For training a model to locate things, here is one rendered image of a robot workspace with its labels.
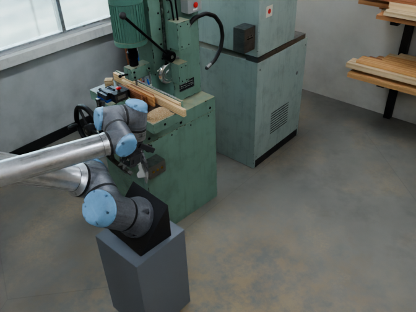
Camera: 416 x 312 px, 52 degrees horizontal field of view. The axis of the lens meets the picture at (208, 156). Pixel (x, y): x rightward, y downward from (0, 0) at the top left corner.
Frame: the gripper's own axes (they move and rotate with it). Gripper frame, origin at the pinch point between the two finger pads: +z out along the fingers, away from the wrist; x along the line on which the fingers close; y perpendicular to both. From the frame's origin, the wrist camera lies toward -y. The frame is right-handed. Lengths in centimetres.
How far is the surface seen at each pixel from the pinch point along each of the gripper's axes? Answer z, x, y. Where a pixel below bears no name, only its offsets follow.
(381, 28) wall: -45, 10, -270
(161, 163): 16.9, -19.1, -38.7
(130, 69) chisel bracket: -29, -48, -39
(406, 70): -26, 49, -230
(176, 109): -16.9, -15.5, -41.6
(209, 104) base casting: -7, -23, -82
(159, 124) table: -10.3, -16.8, -31.2
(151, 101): -16, -32, -40
